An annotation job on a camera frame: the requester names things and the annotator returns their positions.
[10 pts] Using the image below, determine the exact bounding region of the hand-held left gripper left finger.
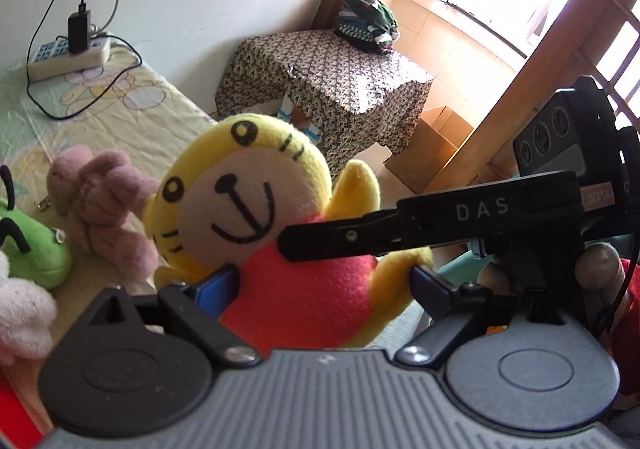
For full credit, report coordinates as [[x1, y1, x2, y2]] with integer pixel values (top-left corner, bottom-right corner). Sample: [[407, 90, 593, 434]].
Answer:
[[92, 264, 263, 372]]

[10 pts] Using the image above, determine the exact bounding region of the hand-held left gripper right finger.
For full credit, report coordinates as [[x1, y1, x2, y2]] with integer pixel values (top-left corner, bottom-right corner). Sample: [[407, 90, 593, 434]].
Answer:
[[394, 265, 583, 371]]

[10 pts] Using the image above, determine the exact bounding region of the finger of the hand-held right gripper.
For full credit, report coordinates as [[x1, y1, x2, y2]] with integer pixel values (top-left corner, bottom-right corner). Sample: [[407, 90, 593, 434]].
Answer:
[[277, 212, 401, 262]]

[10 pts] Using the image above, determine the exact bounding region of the yellow tiger plush toy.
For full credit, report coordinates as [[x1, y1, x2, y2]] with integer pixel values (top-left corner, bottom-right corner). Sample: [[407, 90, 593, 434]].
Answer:
[[142, 113, 436, 350]]

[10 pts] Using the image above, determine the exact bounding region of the green plush toy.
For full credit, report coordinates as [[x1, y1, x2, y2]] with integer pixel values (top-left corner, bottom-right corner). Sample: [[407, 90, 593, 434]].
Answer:
[[0, 165, 73, 291]]

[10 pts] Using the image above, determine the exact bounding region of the person's right forearm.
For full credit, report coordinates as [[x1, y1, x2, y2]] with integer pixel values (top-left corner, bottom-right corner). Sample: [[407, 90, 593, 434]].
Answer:
[[607, 256, 640, 382]]

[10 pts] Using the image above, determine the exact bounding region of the person's right hand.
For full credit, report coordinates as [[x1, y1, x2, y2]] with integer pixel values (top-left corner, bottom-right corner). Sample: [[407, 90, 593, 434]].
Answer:
[[574, 242, 627, 291]]

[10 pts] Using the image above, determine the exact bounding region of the teal plastic stool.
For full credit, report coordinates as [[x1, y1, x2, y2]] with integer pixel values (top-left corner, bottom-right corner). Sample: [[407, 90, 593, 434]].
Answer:
[[435, 249, 506, 283]]

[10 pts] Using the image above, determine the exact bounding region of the wooden lattice door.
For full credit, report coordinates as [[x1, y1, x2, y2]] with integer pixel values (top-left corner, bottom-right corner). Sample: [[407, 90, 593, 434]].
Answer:
[[472, 0, 640, 185]]

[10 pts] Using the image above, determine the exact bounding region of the white blue table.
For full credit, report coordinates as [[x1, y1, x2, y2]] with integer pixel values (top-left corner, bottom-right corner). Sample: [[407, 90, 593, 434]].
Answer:
[[277, 94, 324, 146]]

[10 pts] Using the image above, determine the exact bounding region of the brown cardboard box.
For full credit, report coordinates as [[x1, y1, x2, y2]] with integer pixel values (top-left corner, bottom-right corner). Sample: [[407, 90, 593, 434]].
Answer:
[[385, 105, 475, 194]]

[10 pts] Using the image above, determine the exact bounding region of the brownish pink plush bear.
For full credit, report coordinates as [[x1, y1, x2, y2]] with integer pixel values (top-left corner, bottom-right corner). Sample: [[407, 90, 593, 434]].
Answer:
[[46, 145, 161, 282]]

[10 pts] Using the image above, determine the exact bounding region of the table with patterned cloth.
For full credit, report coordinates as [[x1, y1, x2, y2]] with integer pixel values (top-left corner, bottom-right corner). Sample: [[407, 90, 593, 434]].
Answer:
[[215, 28, 435, 166]]

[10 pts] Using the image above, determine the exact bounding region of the pale pink plush rabbit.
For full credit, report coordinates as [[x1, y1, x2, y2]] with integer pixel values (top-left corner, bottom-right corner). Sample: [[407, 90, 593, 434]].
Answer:
[[0, 249, 58, 367]]

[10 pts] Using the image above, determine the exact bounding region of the pile of folded clothes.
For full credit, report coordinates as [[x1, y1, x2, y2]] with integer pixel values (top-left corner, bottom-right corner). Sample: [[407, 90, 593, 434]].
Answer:
[[335, 0, 399, 54]]

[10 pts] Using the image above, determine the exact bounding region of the white power strip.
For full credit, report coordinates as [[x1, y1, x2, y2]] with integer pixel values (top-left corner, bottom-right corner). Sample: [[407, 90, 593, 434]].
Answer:
[[26, 33, 112, 82]]

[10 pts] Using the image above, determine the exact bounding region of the black charger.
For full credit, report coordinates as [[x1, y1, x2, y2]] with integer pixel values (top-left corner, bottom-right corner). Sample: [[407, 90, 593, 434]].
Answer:
[[67, 2, 94, 55]]

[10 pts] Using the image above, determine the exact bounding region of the black charger cable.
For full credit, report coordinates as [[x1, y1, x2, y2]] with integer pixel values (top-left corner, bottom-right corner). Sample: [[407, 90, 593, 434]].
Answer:
[[26, 0, 144, 121]]

